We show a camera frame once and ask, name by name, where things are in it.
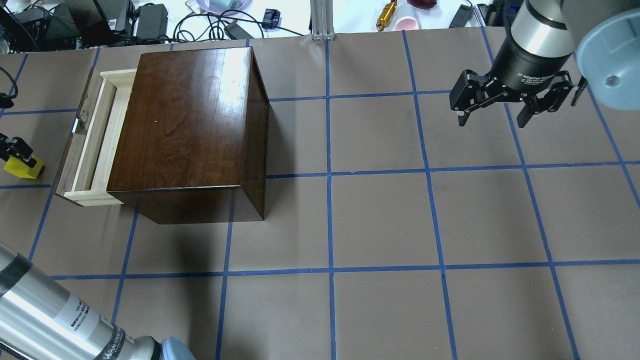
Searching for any yellow block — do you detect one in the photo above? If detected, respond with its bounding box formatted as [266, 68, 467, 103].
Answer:
[3, 156, 45, 179]

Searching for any dark wooden drawer box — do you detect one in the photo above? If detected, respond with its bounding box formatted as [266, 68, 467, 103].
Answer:
[54, 47, 271, 224]

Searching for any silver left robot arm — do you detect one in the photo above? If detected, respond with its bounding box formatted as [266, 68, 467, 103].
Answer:
[1, 223, 194, 360]

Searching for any purple plate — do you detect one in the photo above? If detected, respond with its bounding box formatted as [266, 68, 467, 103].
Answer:
[196, 0, 253, 14]

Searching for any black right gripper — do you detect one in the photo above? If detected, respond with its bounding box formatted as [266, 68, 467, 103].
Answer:
[449, 35, 573, 129]

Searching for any aluminium frame post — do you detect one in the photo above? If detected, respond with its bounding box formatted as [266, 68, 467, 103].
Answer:
[310, 0, 336, 41]

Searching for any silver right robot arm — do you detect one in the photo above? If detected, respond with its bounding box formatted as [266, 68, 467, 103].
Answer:
[449, 0, 640, 128]

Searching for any pink cup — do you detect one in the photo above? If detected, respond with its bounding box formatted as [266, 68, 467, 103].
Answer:
[393, 16, 421, 31]

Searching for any black power adapter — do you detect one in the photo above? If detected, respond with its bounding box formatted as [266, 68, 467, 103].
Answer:
[135, 3, 169, 39]

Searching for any gold metal cylinder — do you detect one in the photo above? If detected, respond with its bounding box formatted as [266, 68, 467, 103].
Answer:
[375, 0, 398, 32]

